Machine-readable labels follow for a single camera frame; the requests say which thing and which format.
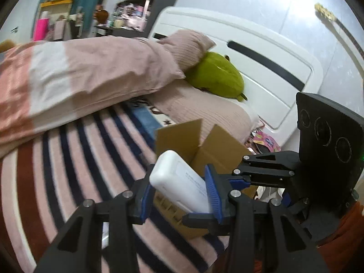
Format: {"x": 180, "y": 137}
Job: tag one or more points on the cluttered storage shelf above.
{"x": 136, "y": 8}

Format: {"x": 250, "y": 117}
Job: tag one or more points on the blue cloth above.
{"x": 146, "y": 121}

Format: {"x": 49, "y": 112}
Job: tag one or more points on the white plastic bottle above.
{"x": 176, "y": 176}

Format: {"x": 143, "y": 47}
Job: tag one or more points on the pink ribbed pillow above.
{"x": 204, "y": 108}
{"x": 187, "y": 47}

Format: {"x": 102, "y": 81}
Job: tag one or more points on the brown round vase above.
{"x": 102, "y": 14}

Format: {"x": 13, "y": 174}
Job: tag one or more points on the brown cardboard box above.
{"x": 219, "y": 148}

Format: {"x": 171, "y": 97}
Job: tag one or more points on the colourful printed packet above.
{"x": 266, "y": 142}

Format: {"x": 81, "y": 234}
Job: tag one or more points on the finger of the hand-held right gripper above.
{"x": 199, "y": 221}
{"x": 267, "y": 173}

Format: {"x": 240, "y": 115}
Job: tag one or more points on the green plush toy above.
{"x": 219, "y": 75}

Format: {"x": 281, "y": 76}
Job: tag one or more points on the pink bag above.
{"x": 39, "y": 27}

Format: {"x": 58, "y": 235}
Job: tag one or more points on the white bed headboard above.
{"x": 256, "y": 51}

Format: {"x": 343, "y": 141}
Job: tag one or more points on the brown plush toy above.
{"x": 6, "y": 46}

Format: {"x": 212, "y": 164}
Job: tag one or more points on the striped bed blanket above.
{"x": 57, "y": 162}

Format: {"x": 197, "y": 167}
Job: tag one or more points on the pink and white duvet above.
{"x": 71, "y": 76}

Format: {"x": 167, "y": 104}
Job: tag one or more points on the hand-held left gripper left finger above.
{"x": 146, "y": 203}

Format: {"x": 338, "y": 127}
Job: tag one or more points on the guitar neck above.
{"x": 345, "y": 31}

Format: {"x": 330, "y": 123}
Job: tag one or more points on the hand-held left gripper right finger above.
{"x": 215, "y": 197}

